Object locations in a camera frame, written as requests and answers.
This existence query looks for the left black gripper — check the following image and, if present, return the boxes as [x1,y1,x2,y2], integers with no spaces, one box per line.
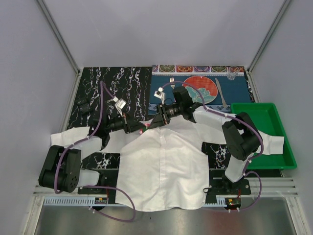
[105,110,145,134]

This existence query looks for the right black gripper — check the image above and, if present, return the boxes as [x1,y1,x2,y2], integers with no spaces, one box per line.
[149,103,183,130]

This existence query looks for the pink flower brooch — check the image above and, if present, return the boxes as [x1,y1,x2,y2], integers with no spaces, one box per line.
[139,123,150,134]

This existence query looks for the white button-up shirt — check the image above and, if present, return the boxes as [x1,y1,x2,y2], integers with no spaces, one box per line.
[50,119,286,212]

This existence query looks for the black display frame box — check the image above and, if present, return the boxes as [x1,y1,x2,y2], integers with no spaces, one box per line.
[76,98,92,115]

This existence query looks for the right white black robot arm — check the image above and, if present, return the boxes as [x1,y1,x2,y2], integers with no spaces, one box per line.
[146,86,264,194]

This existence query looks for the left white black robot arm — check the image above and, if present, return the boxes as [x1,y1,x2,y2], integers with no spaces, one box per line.
[38,113,146,194]

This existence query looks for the silver fork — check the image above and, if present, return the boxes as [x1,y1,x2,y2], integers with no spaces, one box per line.
[170,77,175,89]

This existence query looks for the red floral plate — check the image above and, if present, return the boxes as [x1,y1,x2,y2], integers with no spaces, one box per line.
[183,76,218,104]

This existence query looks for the silver table knife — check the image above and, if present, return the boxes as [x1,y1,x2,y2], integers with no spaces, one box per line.
[215,78,227,109]

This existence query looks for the clear drinking glass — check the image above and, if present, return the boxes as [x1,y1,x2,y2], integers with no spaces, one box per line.
[227,66,240,80]

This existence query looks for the green plastic tray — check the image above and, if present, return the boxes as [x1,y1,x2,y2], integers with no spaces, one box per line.
[231,103,297,169]

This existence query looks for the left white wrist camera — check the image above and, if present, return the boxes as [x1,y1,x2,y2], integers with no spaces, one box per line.
[112,97,127,116]

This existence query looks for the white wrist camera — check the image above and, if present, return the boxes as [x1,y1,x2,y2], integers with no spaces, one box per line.
[112,97,127,116]
[154,87,166,104]

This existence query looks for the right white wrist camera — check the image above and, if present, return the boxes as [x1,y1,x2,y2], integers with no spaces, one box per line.
[154,87,166,104]

